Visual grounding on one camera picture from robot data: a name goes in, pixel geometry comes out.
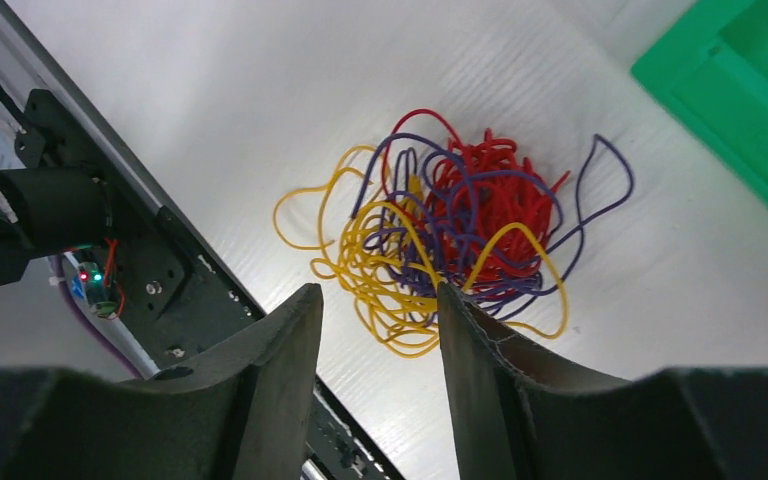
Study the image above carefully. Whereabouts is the green plastic bin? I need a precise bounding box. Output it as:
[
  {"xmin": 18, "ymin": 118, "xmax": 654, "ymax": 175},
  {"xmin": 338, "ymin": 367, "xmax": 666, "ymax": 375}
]
[{"xmin": 631, "ymin": 0, "xmax": 768, "ymax": 206}]

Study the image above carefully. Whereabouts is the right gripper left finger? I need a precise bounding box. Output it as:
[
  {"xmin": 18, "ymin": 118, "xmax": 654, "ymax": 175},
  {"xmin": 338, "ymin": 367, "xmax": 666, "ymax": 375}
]
[{"xmin": 0, "ymin": 283, "xmax": 323, "ymax": 479}]

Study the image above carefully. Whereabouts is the yellow cable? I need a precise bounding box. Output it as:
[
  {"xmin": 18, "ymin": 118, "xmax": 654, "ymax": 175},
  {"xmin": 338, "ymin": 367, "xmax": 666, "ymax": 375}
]
[{"xmin": 272, "ymin": 144, "xmax": 569, "ymax": 359}]

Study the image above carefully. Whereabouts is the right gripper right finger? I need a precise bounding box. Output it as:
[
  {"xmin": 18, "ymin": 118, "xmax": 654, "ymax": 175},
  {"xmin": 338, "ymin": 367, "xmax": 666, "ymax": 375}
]
[{"xmin": 438, "ymin": 284, "xmax": 768, "ymax": 479}]

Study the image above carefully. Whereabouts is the red cable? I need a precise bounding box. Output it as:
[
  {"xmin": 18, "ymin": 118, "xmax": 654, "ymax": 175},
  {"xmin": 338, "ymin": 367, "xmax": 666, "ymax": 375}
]
[{"xmin": 381, "ymin": 108, "xmax": 571, "ymax": 293}]

